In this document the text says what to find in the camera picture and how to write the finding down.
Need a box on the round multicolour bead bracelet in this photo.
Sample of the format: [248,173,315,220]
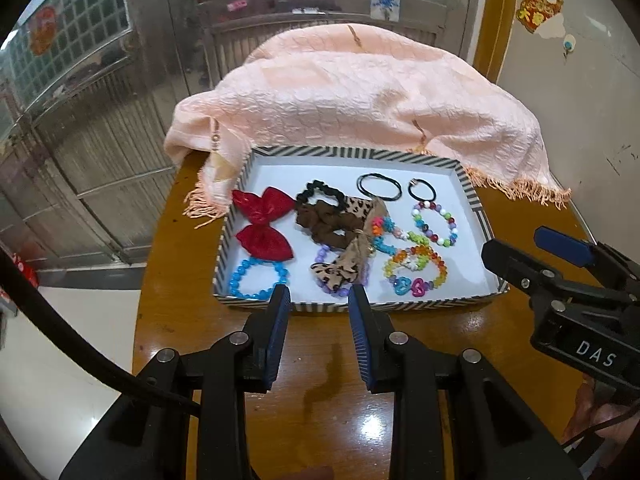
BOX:
[410,199,459,248]

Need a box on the transparent rainbow heart bracelet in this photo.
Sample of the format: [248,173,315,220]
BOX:
[382,244,449,298]

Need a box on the black hair tie metal clasp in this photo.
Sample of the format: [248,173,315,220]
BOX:
[407,178,437,203]

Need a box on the multicolour flower bead bracelet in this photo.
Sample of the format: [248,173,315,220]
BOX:
[370,214,432,271]

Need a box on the person's right hand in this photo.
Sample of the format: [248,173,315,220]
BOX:
[562,376,639,444]

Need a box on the striped black white tray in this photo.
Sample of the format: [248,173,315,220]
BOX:
[213,146,508,313]

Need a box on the leopard print bow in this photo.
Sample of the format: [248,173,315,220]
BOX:
[310,196,388,296]

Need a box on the brown scrunchie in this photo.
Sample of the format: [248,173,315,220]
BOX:
[296,200,363,249]

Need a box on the red satin bow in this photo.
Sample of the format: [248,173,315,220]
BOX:
[232,186,295,262]

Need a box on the pink fringed scarf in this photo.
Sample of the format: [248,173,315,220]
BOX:
[164,24,570,222]

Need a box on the blue white door sticker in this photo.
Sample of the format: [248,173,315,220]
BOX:
[370,0,401,23]

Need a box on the metal security door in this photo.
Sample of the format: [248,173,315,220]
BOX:
[1,0,478,269]

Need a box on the red round window decoration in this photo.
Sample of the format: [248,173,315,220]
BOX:
[28,6,58,56]

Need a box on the purple bead bracelet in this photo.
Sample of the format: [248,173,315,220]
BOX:
[313,244,371,298]

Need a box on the black thin hair tie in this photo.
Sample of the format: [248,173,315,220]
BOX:
[356,172,404,202]

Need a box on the blue bead bracelet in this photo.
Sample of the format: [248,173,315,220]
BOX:
[228,256,292,302]

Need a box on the black scalloped hair tie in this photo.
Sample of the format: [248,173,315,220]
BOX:
[295,179,347,212]

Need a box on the red gold wall decoration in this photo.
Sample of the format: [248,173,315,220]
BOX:
[515,0,564,34]

